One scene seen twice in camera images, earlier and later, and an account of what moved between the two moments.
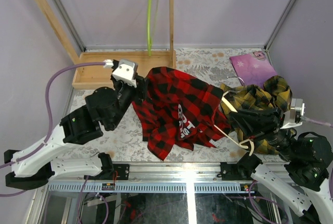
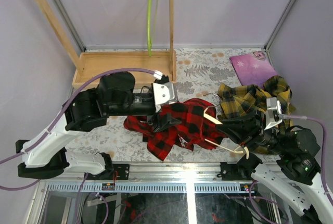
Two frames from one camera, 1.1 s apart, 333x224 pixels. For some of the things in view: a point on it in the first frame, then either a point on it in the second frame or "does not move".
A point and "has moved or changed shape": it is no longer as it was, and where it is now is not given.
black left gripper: x=140 y=88 -> x=158 y=114
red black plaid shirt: x=177 y=108 has moved or changed shape
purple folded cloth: x=253 y=69 does not move
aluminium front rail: x=160 y=172 does not move
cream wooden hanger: x=226 y=95 -> x=215 y=121
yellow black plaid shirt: x=273 y=92 does not move
